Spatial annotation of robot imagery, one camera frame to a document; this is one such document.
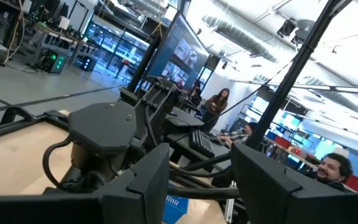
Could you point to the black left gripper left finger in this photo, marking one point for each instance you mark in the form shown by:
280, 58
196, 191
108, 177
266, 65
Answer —
135, 199

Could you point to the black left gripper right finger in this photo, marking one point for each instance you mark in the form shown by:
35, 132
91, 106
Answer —
266, 186

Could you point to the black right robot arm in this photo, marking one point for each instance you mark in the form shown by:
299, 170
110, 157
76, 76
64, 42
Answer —
104, 127

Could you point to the silver aluminium extrusion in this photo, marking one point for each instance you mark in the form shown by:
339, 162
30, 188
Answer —
230, 202

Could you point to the blue plastic basket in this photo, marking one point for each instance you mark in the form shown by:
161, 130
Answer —
176, 210

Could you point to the seated person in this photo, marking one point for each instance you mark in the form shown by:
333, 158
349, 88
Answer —
238, 136

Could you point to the black computer keyboard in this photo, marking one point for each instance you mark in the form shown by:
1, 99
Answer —
201, 143

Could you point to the dark desk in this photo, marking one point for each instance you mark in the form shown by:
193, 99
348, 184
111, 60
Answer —
182, 119

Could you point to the standing person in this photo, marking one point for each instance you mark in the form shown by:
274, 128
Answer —
216, 105

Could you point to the computer tower with blue lights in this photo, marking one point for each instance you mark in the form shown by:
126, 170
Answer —
87, 63

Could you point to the computer tower with green lights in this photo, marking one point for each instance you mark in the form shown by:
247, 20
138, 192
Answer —
53, 60

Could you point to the cluttered workbench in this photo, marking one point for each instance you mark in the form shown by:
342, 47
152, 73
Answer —
57, 35

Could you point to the large display screen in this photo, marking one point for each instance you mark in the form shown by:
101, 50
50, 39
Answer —
179, 46

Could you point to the black aluminium table frame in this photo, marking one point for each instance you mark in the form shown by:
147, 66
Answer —
291, 74

